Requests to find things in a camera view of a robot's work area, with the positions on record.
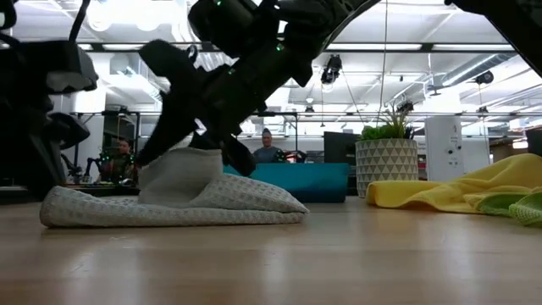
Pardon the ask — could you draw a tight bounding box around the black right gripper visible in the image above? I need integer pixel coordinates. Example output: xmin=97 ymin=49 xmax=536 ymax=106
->
xmin=135 ymin=39 xmax=257 ymax=177

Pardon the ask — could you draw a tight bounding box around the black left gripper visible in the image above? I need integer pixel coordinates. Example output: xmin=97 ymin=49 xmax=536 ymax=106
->
xmin=0 ymin=92 xmax=92 ymax=200

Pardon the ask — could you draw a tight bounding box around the grey waffle towel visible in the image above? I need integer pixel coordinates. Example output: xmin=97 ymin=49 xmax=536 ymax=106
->
xmin=39 ymin=147 xmax=310 ymax=229

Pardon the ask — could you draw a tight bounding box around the yellow microfiber towel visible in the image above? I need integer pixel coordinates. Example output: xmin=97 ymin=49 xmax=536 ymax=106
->
xmin=366 ymin=152 xmax=542 ymax=215

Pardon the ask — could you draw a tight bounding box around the green microfiber towel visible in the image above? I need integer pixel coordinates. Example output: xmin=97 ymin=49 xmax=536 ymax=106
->
xmin=477 ymin=192 xmax=542 ymax=229

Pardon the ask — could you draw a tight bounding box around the black shelving rack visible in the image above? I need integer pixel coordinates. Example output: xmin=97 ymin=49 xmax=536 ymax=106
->
xmin=69 ymin=110 xmax=141 ymax=170

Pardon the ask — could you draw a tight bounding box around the person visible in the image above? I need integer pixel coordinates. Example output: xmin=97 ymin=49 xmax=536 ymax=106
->
xmin=252 ymin=127 xmax=284 ymax=164
xmin=99 ymin=137 xmax=139 ymax=184

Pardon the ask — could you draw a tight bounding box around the teal plastic bin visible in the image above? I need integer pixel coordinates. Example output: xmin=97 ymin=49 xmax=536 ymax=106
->
xmin=223 ymin=163 xmax=351 ymax=203

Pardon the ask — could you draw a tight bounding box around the black upright panel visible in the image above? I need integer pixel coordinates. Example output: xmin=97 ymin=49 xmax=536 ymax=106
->
xmin=324 ymin=130 xmax=361 ymax=196

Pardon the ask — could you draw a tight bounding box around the potted succulent plant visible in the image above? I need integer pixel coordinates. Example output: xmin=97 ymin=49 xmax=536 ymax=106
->
xmin=354 ymin=101 xmax=420 ymax=198

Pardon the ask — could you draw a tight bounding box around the black ceiling beam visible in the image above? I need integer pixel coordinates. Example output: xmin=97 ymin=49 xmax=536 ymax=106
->
xmin=75 ymin=41 xmax=517 ymax=54

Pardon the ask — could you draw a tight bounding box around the white kiosk cabinet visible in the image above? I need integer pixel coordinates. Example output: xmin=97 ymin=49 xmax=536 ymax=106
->
xmin=424 ymin=115 xmax=466 ymax=182

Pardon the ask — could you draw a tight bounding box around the black aluminium frame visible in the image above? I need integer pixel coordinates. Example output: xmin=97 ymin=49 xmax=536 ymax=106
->
xmin=0 ymin=185 xmax=141 ymax=198

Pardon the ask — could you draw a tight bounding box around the black camera cable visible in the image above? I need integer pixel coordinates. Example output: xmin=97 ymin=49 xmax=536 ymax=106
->
xmin=69 ymin=0 xmax=92 ymax=43

